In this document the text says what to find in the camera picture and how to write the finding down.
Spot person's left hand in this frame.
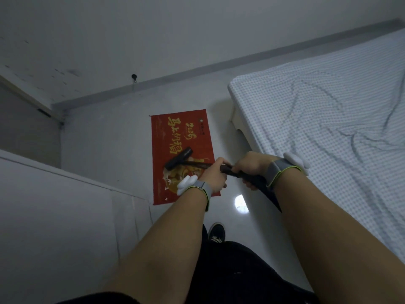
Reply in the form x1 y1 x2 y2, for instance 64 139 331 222
198 157 232 194

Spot person's right hand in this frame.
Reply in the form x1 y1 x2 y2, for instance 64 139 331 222
231 151 276 191

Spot red poster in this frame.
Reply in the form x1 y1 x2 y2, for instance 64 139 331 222
149 109 221 206

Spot person's right forearm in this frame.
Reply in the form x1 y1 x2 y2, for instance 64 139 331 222
273 167 405 304

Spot person's left forearm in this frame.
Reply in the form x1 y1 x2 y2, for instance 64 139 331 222
101 188 211 304

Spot grey left wrist band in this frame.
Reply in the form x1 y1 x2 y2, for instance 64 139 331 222
186 180 212 212

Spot white left wrist tracker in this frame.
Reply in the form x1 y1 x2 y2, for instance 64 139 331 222
176 175 198 197

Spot white wrist tracker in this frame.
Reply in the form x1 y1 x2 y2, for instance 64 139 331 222
283 152 309 174
176 175 198 197

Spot white right wrist tracker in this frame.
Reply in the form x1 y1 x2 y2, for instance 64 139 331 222
283 152 309 174

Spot black right shoe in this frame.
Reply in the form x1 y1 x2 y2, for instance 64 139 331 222
208 222 226 244

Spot bed with checked sheet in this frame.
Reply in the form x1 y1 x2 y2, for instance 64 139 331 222
227 28 405 265

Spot black striped trousers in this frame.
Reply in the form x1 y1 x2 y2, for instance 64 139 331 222
193 224 320 304

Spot black shirt sleeve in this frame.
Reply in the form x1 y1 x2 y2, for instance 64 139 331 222
58 291 141 304

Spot white wardrobe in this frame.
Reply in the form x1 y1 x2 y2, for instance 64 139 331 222
0 149 154 304

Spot brown wooden door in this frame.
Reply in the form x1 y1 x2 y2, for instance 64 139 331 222
0 74 64 170

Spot white bed frame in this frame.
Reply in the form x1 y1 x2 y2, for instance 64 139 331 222
230 103 257 149

